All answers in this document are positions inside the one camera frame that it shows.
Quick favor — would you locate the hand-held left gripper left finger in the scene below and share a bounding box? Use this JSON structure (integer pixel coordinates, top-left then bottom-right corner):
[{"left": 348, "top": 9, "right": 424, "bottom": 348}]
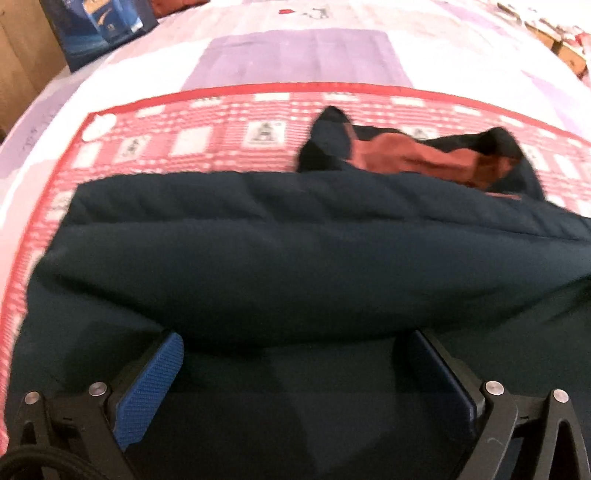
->
[{"left": 9, "top": 331, "right": 185, "bottom": 480}]

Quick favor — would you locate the wooden bedside cabinet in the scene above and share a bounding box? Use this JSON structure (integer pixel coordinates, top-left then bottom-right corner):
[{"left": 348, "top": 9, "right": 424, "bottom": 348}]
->
[{"left": 499, "top": 0, "right": 591, "bottom": 80}]

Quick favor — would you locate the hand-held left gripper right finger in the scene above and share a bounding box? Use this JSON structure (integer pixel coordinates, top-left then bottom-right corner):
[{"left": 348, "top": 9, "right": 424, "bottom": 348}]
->
[{"left": 409, "top": 329, "right": 586, "bottom": 480}]

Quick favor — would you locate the red checkered mat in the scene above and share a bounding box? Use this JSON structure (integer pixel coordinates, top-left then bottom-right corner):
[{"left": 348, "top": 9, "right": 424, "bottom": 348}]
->
[{"left": 0, "top": 82, "right": 591, "bottom": 446}]

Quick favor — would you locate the dark navy jacket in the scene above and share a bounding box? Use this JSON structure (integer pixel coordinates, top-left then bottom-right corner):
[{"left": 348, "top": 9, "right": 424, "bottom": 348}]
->
[{"left": 9, "top": 105, "right": 591, "bottom": 480}]

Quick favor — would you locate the purple patchwork bed sheet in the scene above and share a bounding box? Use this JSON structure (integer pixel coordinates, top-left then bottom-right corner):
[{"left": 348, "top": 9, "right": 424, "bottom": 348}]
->
[{"left": 0, "top": 0, "right": 591, "bottom": 296}]

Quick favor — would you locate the blue printed gift bag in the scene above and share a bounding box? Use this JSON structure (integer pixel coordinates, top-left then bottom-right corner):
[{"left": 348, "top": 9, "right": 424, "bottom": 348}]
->
[{"left": 39, "top": 0, "right": 160, "bottom": 73}]

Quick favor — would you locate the wooden wardrobe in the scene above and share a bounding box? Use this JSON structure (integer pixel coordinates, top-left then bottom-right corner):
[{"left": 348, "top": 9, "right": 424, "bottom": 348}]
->
[{"left": 0, "top": 0, "right": 70, "bottom": 145}]

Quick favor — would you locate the black cable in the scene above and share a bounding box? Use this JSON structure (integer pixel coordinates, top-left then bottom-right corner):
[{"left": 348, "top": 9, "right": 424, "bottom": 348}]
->
[{"left": 0, "top": 444, "right": 70, "bottom": 480}]

